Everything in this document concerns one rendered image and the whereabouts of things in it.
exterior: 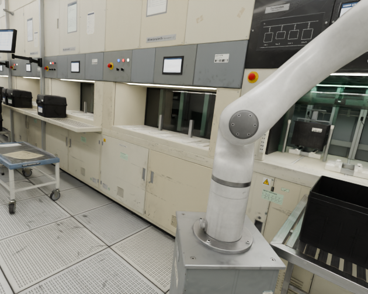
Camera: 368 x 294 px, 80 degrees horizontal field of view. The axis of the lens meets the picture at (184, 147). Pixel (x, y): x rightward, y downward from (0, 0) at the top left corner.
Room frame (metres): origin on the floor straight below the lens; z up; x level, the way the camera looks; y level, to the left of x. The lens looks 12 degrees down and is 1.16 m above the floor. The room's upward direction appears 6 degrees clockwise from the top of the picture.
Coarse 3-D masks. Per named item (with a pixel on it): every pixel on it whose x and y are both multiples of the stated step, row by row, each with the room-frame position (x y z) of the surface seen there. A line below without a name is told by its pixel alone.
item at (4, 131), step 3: (3, 129) 3.21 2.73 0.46; (6, 129) 3.18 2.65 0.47; (0, 132) 3.05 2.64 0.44; (3, 132) 3.08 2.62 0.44; (6, 132) 3.11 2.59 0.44; (9, 132) 3.14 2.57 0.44; (9, 135) 3.14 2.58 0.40; (9, 138) 3.14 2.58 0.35; (0, 141) 3.44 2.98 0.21; (9, 141) 3.14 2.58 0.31
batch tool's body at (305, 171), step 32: (256, 0) 1.38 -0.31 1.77; (288, 0) 1.28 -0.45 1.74; (320, 0) 1.19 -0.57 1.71; (352, 0) 1.11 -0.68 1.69; (256, 32) 1.36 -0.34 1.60; (256, 64) 1.35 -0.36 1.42; (352, 64) 1.07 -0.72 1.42; (320, 96) 1.57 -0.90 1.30; (352, 96) 1.46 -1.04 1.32; (288, 128) 1.63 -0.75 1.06; (256, 160) 1.28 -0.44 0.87; (288, 160) 1.38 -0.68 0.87; (320, 160) 1.50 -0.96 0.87; (352, 160) 1.64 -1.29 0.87; (256, 192) 1.26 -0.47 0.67; (288, 192) 1.16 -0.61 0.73; (256, 224) 1.25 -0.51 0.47; (320, 288) 1.01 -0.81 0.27
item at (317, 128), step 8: (296, 120) 1.74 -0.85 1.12; (312, 120) 1.68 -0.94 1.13; (296, 128) 1.65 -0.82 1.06; (304, 128) 1.62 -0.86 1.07; (312, 128) 1.59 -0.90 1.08; (320, 128) 1.56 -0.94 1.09; (328, 128) 1.59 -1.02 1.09; (296, 136) 1.64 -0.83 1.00; (304, 136) 1.61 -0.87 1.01; (312, 136) 1.58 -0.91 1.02; (320, 136) 1.55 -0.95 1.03; (296, 144) 1.64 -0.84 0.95; (304, 144) 1.60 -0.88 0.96; (312, 144) 1.57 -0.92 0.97; (320, 144) 1.55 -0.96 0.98
